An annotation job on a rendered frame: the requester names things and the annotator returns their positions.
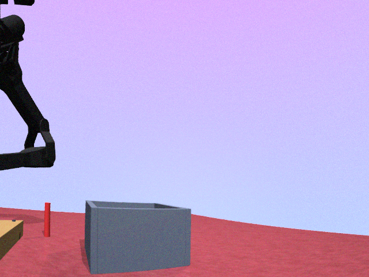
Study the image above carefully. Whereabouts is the red cylinder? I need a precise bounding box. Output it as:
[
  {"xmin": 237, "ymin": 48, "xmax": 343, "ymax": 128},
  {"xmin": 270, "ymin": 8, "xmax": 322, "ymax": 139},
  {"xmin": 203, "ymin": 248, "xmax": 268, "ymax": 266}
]
[{"xmin": 44, "ymin": 203, "xmax": 51, "ymax": 237}]

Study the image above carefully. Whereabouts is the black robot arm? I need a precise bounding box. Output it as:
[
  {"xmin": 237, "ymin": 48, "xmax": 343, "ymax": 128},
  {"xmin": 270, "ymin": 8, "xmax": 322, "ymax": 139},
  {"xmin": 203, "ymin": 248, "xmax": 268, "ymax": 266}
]
[{"xmin": 0, "ymin": 14, "xmax": 56, "ymax": 171}]

